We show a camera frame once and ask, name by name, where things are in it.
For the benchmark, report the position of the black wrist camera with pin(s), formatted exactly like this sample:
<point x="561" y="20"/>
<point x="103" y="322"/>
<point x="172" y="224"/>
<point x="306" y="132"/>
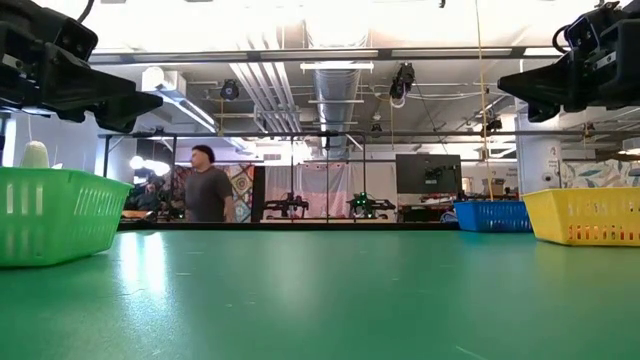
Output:
<point x="77" y="37"/>
<point x="582" y="32"/>

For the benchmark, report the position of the ceiling light bar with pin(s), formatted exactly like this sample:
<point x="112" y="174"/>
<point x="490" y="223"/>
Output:
<point x="336" y="65"/>

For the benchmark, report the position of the black monitor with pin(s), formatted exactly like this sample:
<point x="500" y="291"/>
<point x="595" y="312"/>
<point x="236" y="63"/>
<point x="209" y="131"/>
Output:
<point x="428" y="174"/>

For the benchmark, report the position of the silver ceiling duct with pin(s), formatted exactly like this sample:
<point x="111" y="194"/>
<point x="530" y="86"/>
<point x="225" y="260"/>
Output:
<point x="336" y="110"/>

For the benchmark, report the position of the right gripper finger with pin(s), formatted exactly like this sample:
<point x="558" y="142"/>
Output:
<point x="545" y="85"/>
<point x="542" y="112"/>

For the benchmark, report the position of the black dome camera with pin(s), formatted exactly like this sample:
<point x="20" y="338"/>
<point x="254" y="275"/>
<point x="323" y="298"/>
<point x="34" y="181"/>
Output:
<point x="229" y="90"/>

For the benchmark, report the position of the black table frame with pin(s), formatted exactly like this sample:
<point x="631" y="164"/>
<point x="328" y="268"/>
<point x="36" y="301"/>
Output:
<point x="300" y="226"/>

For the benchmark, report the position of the green table mat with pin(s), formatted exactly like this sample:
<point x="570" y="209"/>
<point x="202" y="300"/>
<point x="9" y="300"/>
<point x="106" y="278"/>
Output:
<point x="320" y="300"/>

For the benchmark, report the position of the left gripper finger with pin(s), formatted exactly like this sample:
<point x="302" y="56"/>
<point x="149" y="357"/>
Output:
<point x="85" y="85"/>
<point x="130" y="110"/>

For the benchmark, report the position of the grey overhead beam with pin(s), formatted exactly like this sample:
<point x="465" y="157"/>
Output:
<point x="300" y="55"/>

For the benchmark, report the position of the hanging black camera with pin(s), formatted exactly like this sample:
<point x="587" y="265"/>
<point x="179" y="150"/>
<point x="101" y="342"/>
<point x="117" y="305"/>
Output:
<point x="402" y="80"/>

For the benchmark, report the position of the green plastic basket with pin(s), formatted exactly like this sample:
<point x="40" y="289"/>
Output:
<point x="55" y="215"/>

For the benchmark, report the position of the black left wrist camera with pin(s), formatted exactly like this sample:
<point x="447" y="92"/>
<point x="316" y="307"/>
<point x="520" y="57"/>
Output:
<point x="77" y="37"/>

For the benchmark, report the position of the large white cauliflower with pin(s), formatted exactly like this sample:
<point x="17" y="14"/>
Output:
<point x="34" y="155"/>

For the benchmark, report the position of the black background robot arm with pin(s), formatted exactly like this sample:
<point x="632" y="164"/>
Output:
<point x="286" y="205"/>
<point x="370" y="204"/>

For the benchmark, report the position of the colourful patterned quilt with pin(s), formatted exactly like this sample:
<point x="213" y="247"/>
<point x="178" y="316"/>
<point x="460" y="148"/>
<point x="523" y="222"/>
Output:
<point x="242" y="192"/>

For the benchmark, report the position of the person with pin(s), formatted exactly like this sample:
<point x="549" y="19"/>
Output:
<point x="146" y="197"/>
<point x="207" y="190"/>

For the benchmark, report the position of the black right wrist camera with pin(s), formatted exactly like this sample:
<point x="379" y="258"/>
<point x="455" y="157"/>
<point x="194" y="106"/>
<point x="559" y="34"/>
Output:
<point x="582" y="32"/>

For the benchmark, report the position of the blue plastic basket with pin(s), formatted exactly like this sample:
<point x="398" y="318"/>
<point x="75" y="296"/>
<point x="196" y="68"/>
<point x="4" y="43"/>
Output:
<point x="492" y="216"/>

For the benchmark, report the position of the yellow plastic basket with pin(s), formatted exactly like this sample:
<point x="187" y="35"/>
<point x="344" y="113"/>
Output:
<point x="585" y="215"/>

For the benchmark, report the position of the white pillar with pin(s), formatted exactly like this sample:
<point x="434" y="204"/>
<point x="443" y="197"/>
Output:
<point x="537" y="160"/>

